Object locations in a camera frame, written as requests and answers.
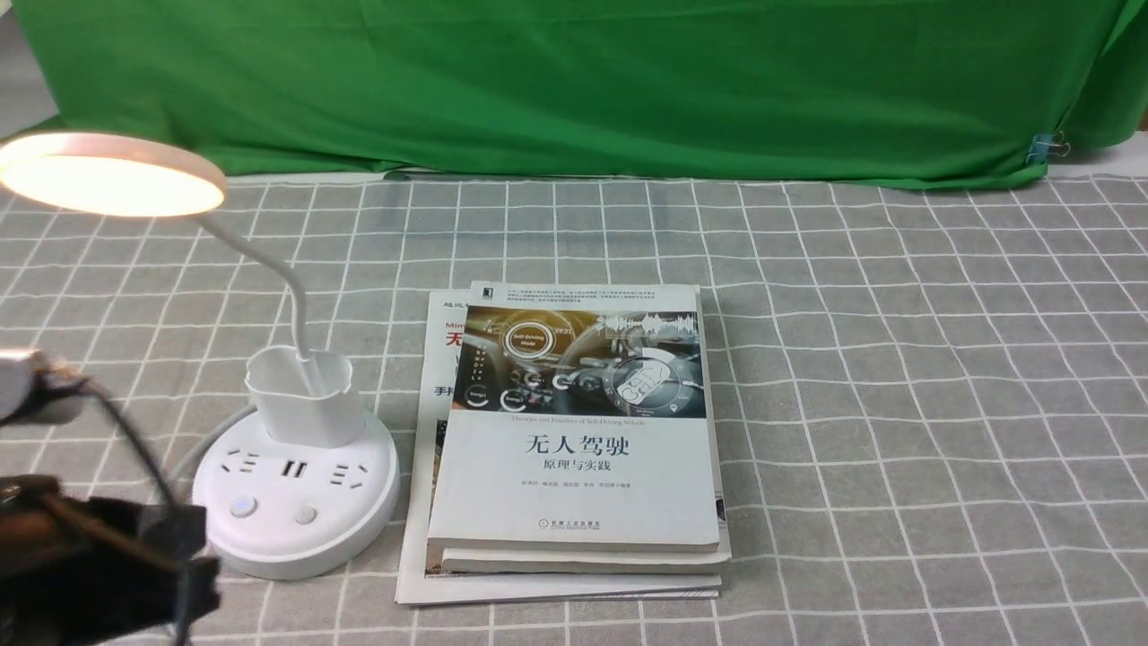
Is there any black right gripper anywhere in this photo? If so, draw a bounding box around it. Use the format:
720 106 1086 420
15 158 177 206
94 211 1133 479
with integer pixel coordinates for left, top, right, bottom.
1 476 222 645

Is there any blue binder clip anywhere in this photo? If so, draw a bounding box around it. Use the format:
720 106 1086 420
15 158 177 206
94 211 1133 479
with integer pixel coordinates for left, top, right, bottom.
1025 131 1073 165

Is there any white desk lamp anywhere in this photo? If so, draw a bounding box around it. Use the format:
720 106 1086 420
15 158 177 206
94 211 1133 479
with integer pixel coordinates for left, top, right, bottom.
1 131 400 581

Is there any bottom white book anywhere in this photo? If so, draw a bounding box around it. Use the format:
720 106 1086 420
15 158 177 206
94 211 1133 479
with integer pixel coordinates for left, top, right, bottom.
396 289 722 606

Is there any middle book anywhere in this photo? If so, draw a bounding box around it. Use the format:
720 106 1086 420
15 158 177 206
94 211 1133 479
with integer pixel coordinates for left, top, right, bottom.
432 289 734 576

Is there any green backdrop cloth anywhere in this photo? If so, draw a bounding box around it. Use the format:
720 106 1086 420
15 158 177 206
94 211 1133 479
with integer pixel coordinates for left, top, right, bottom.
13 1 1145 189

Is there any black cable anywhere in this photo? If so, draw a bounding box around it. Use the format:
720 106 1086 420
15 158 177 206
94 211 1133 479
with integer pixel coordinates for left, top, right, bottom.
76 381 194 646

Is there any self-driving textbook top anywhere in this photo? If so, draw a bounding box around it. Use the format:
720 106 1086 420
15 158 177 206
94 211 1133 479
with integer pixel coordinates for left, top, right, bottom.
427 282 722 554

